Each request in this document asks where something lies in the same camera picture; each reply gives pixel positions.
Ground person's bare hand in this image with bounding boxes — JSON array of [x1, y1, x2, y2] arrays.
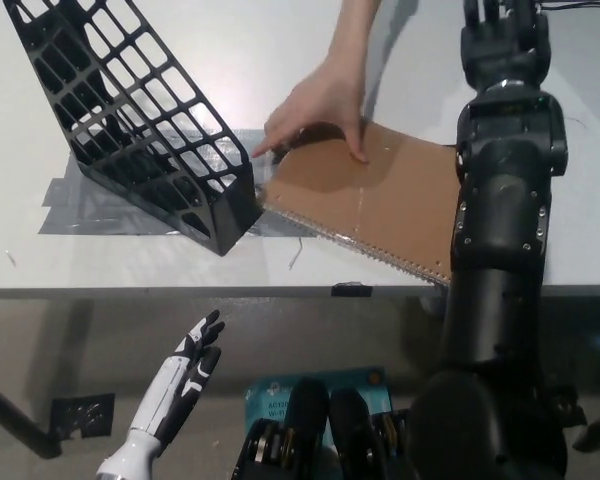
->
[[252, 51, 370, 164]]

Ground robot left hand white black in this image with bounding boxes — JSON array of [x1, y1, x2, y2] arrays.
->
[[129, 309, 227, 446]]

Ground robot right hand black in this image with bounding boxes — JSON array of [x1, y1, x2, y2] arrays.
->
[[458, 0, 552, 97]]

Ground purple spiral notebook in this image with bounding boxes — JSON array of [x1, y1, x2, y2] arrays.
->
[[257, 122, 464, 289]]

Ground black plastic magazine file shelf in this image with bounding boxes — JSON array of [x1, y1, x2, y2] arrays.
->
[[2, 0, 264, 259]]

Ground robot torso black blocks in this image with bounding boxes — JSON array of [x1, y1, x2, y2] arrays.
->
[[234, 377, 431, 480]]

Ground teal cardboard box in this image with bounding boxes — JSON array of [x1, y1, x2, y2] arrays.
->
[[243, 367, 393, 437]]

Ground black floor tape mark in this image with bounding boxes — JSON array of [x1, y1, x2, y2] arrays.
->
[[544, 384, 589, 427], [49, 393, 116, 442]]

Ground black metal table leg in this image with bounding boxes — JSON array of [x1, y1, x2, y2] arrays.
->
[[0, 372, 64, 460]]

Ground black cable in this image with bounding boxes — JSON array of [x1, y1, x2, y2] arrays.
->
[[539, 0, 600, 11]]

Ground grey duct tape patch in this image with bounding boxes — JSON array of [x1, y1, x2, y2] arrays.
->
[[37, 127, 327, 239]]

